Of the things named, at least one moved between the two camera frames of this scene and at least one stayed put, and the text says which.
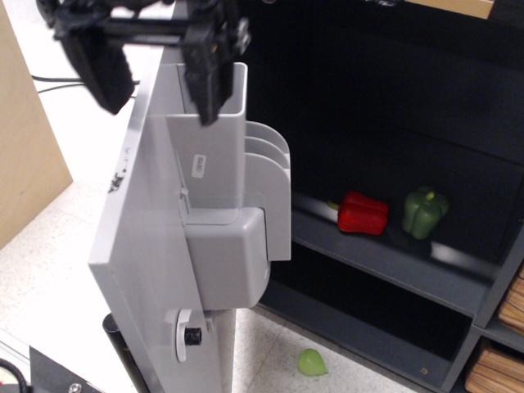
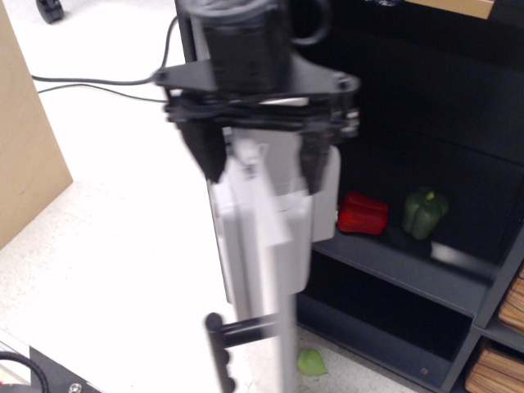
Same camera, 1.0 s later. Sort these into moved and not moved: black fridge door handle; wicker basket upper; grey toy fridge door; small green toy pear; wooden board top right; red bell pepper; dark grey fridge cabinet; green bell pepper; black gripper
Moved: grey toy fridge door; black fridge door handle; black gripper
Not moved: small green toy pear; wooden board top right; green bell pepper; dark grey fridge cabinet; red bell pepper; wicker basket upper
